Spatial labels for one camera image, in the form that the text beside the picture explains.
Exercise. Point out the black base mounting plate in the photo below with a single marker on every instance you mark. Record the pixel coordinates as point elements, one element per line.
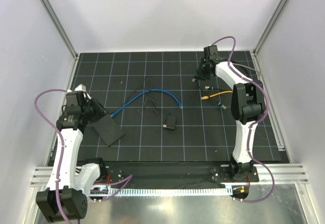
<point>216,172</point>

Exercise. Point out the white slotted cable duct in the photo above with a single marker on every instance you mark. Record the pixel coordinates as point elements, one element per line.
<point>224,191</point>

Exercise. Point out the right aluminium frame post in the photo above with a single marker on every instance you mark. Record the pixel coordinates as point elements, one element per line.
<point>271,24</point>

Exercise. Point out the aluminium frame post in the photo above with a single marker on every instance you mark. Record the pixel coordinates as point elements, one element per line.
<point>271,24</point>
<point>58,26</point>

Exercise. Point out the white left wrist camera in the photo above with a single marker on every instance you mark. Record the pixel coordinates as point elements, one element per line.
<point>80,88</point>

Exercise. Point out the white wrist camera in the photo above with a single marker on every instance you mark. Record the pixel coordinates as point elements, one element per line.
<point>80,88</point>
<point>211,52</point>

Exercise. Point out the black grid mat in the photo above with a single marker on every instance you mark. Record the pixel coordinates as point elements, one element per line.
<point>141,89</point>

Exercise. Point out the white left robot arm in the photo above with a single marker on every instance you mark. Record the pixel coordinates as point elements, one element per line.
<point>66,195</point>

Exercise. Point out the aluminium front rail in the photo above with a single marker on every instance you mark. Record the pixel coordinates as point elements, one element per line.
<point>282,173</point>

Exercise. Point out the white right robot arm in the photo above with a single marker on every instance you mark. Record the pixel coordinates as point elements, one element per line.
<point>247,108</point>

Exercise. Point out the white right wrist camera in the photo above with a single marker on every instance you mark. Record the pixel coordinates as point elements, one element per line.
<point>211,52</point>

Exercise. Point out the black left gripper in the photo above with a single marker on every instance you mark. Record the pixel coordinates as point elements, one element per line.
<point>101,112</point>

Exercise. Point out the left aluminium frame post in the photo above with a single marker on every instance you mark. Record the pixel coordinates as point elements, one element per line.
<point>58,26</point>

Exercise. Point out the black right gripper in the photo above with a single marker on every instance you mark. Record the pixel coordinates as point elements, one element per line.
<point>199,75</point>

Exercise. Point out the black network switch box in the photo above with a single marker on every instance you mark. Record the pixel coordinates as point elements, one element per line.
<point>109,131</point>

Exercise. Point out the black power adapter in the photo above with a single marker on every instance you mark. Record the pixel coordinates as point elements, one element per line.
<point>170,122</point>

